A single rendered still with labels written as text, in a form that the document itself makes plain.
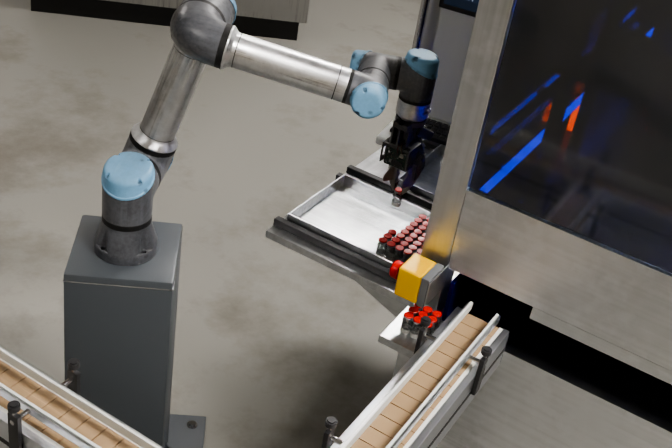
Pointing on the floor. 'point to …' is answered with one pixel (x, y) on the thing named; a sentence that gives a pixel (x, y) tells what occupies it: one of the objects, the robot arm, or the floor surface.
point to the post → (472, 107)
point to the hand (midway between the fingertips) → (400, 186)
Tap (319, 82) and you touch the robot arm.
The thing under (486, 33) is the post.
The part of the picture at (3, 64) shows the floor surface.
